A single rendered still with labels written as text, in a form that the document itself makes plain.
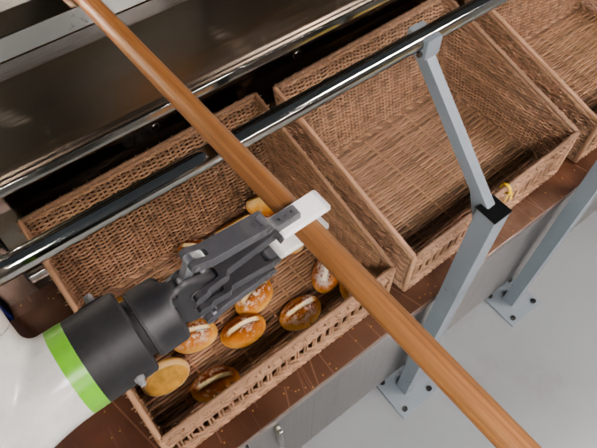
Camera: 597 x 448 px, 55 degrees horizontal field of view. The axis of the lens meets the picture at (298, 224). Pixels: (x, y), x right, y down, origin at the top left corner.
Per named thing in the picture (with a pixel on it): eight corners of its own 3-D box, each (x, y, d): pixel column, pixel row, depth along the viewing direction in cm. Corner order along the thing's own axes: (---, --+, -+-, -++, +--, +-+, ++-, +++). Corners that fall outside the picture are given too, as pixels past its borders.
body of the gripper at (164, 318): (109, 281, 55) (191, 232, 59) (131, 317, 62) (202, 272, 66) (147, 339, 52) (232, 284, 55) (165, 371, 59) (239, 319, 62)
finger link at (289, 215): (255, 233, 61) (253, 218, 59) (292, 209, 63) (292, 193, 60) (263, 243, 60) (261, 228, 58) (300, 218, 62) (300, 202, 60)
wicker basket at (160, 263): (60, 286, 128) (8, 219, 105) (262, 165, 148) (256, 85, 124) (173, 468, 108) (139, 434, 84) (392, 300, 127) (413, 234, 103)
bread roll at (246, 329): (258, 310, 124) (257, 300, 119) (272, 336, 121) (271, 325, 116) (216, 332, 121) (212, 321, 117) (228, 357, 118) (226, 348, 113)
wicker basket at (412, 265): (271, 164, 148) (266, 84, 125) (425, 70, 167) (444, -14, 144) (403, 297, 127) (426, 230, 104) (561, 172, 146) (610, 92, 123)
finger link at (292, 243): (281, 256, 64) (281, 260, 64) (330, 224, 66) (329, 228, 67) (265, 238, 65) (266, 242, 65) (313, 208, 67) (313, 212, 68)
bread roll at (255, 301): (258, 276, 129) (257, 264, 124) (281, 293, 126) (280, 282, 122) (227, 307, 124) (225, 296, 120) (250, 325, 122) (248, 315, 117)
